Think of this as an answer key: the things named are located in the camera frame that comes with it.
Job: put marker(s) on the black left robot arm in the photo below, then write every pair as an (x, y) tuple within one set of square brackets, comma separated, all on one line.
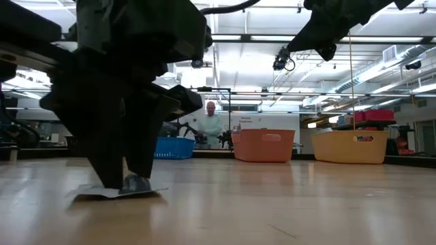
[(27, 20)]

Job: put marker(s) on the white packet dark print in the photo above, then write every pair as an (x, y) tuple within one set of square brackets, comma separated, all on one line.
[(92, 191)]

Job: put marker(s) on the blue plastic bin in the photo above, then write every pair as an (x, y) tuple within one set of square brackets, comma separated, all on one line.
[(175, 148)]

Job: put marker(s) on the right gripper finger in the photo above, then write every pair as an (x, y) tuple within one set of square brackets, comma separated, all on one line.
[(313, 34)]

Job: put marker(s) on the wall shelf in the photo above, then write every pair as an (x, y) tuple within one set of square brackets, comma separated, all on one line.
[(364, 123)]

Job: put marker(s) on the yellow plastic bin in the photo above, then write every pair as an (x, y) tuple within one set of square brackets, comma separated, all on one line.
[(347, 149)]

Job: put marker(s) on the orange plastic bin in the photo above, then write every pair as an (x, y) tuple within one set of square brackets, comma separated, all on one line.
[(262, 146)]

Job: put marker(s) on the black frame stand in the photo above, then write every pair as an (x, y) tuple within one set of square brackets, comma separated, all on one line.
[(218, 89)]

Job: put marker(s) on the person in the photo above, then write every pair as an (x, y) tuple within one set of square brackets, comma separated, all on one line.
[(211, 127)]

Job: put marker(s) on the small black robot arm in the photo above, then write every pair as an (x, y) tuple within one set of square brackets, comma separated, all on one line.
[(180, 128), (225, 139)]

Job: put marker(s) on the silver ceiling air duct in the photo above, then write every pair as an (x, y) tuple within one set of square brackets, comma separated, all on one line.
[(374, 71)]

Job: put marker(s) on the black crossbar with lights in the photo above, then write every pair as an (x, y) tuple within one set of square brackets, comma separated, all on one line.
[(238, 38)]

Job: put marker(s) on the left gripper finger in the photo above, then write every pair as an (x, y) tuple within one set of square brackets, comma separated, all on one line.
[(146, 136), (98, 136)]

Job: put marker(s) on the red storage boxes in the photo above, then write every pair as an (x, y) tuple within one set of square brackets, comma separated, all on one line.
[(378, 115)]

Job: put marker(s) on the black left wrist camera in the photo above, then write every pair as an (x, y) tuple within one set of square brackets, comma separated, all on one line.
[(143, 30)]

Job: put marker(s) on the black overhead camera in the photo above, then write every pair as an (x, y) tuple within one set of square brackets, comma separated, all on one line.
[(413, 65), (282, 59), (197, 64)]

